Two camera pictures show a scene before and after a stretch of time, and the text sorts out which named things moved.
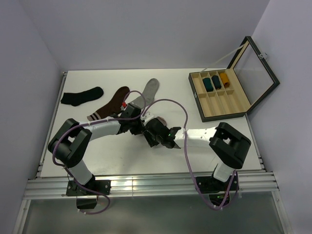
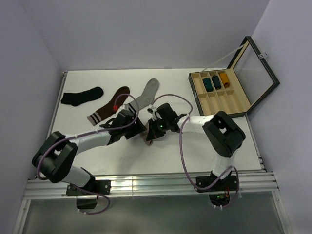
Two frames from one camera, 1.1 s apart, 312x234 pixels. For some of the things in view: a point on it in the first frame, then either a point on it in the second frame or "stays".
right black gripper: x=147 y=135 to x=153 y=133
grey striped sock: x=149 y=93 stays
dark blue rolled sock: x=216 y=82 stays
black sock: x=75 y=98 stays
